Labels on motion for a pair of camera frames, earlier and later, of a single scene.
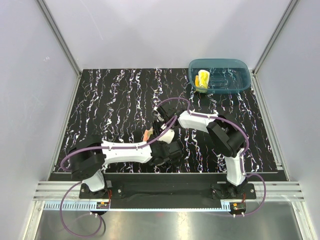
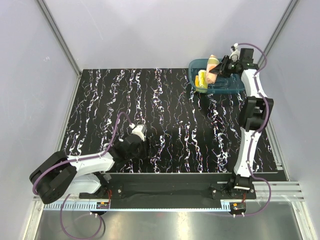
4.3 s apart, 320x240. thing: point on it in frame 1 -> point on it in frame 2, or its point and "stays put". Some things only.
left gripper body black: [161, 142] -> [141, 152]
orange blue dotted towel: [147, 134] -> [213, 60]
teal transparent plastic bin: [226, 75] stays put
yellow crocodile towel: [202, 81] stays put
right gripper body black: [158, 126] -> [229, 67]
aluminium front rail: [277, 191] stays put
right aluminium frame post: [276, 32] stays put
